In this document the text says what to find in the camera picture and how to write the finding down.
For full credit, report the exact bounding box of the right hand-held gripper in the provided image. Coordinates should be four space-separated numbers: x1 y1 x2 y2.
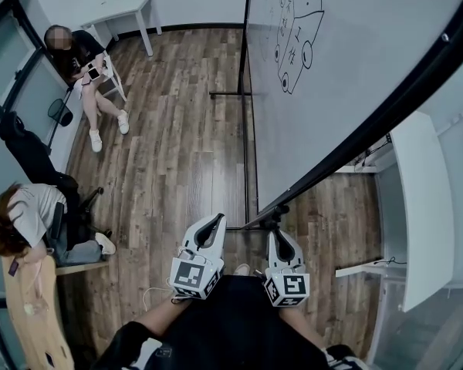
262 227 312 308

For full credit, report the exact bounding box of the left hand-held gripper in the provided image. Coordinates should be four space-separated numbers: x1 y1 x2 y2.
168 213 228 302

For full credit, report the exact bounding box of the black metal whiteboard stand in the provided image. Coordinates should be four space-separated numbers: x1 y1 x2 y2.
209 0 290 231

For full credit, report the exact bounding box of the large white whiteboard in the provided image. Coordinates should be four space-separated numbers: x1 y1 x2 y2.
242 0 463 227

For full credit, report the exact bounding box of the person's left forearm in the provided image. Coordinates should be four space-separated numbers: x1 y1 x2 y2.
137 294 187 339

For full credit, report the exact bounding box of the person's right forearm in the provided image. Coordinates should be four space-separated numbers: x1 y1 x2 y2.
279 303 326 349

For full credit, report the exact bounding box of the person's black clothing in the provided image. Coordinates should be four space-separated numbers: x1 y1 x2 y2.
95 274 368 370

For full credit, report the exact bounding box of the long white desk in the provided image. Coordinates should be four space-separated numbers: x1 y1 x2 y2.
334 110 457 314

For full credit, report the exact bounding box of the white chair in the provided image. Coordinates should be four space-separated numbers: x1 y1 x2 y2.
88 23 129 104

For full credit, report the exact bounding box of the black office chair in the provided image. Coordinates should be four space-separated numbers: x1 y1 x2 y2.
0 110 113 248

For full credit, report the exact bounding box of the wooden desk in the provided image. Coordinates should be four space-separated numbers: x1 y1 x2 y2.
1 254 111 370

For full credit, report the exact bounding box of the black mesh waste bin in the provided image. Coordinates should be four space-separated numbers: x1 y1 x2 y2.
47 98 75 128

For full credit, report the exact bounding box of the small white table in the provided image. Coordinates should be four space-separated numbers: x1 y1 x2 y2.
80 0 164 58

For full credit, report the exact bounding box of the black framed glass door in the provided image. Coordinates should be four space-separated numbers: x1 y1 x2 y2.
0 0 76 148

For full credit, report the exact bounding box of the white cable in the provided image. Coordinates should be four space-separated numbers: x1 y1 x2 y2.
142 277 178 312

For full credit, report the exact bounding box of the thin black cable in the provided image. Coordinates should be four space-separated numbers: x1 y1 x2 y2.
373 256 408 267

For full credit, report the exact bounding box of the black cable bundle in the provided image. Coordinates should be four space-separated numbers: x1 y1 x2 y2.
353 132 393 169

